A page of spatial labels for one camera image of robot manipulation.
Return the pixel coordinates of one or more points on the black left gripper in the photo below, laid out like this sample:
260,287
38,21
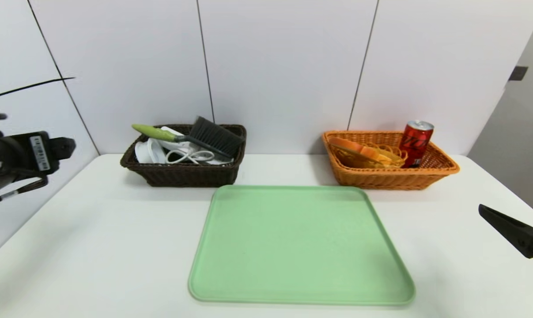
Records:
40,153

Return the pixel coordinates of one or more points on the white tape roll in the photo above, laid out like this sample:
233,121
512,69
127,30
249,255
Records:
149,152

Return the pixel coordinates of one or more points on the red soda can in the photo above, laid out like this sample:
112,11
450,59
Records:
414,143

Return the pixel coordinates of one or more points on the small yellow wicker bread tray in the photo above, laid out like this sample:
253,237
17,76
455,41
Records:
394,159

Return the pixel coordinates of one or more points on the slice of white bread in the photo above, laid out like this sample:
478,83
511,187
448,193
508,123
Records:
359,150

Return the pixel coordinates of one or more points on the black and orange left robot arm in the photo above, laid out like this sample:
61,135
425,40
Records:
1,163

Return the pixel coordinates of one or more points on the orange wicker basket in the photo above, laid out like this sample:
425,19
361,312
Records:
425,176

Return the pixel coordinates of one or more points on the dark brown wicker basket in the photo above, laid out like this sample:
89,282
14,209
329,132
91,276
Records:
187,176

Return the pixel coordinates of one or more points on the light green plastic tray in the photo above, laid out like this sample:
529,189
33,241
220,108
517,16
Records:
301,247

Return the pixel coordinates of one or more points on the dark wall plate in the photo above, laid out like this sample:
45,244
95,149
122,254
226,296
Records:
518,73

